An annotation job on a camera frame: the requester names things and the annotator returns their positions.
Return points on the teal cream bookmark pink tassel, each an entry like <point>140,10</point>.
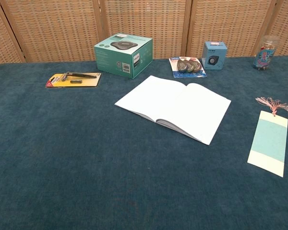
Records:
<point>268,141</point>

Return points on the white notebook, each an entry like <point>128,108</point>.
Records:
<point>172,105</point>

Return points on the teal speakerphone carton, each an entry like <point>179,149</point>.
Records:
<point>115,62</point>

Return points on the blue correction tape blister pack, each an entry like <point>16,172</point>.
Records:
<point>187,67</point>

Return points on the yellow razor blister pack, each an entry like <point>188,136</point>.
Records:
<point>86,83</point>

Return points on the small blue speaker box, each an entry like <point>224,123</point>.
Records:
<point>214,60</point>

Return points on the teal carpet table mat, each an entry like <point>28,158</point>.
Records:
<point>62,155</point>

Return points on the wicker folding screen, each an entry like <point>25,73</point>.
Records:
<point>62,28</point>

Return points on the clear jar with colourful label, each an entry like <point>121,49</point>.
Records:
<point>265,57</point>

